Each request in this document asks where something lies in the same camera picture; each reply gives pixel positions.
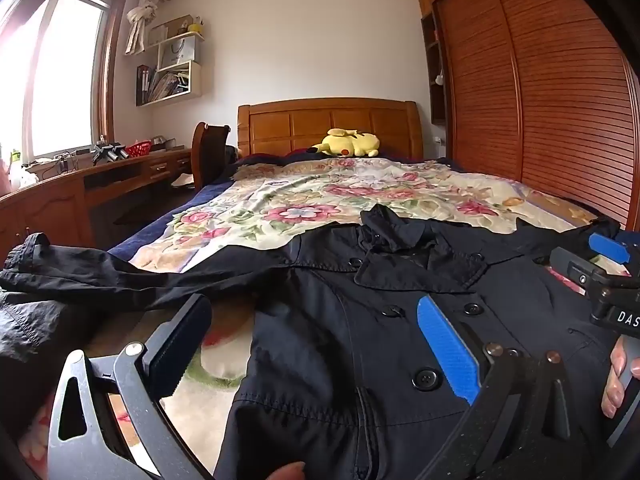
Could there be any white wall shelf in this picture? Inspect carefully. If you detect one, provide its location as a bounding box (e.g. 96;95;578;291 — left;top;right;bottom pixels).
136;14;207;107

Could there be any row of books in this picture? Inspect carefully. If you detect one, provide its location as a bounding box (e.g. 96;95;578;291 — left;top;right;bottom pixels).
137;65;190;106

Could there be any person's right hand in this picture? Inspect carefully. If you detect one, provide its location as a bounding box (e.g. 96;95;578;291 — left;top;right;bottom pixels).
601;337;628;417

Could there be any window with wooden frame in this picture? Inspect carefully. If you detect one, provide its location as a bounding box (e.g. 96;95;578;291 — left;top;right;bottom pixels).
0;0;128;161

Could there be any black device on desk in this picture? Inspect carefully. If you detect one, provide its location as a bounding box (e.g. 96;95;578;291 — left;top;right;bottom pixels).
91;136;132;165

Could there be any wooden louvred wardrobe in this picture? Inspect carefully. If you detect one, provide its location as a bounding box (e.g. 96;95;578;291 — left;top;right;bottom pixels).
414;0;640;233

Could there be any wooden chair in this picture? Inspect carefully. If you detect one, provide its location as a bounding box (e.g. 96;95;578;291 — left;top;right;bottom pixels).
191;121;237;192

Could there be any yellow plush toy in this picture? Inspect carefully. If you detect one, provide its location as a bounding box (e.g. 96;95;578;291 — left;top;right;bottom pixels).
307;128;381;158

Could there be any black trench coat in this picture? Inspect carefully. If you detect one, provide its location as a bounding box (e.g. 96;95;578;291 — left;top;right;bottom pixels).
0;204;626;480

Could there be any tied beige curtain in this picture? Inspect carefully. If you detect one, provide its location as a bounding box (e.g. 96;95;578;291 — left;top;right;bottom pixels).
124;0;169;56

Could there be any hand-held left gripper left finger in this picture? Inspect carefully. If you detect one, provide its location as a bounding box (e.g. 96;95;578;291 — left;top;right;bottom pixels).
46;293;214;480

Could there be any dark grey shiny jacket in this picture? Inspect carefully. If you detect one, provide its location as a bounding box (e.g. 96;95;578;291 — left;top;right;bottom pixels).
0;287;63;441

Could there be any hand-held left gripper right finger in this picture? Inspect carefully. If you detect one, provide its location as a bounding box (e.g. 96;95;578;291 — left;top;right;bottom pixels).
416;296;572;480

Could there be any floral plush blanket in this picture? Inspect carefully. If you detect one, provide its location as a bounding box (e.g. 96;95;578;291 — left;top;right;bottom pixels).
20;155;633;480

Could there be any white paper bag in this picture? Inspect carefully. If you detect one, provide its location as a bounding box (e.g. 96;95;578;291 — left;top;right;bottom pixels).
159;37;197;69

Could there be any wooden bed headboard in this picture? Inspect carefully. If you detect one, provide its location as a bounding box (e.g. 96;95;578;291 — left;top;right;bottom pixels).
237;97;425;163

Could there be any wooden desk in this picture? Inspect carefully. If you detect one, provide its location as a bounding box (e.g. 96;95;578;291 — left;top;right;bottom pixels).
0;147;197;263

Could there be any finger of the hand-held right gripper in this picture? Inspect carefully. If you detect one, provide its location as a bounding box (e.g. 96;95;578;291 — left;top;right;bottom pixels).
589;230;640;273
550;247;608;293

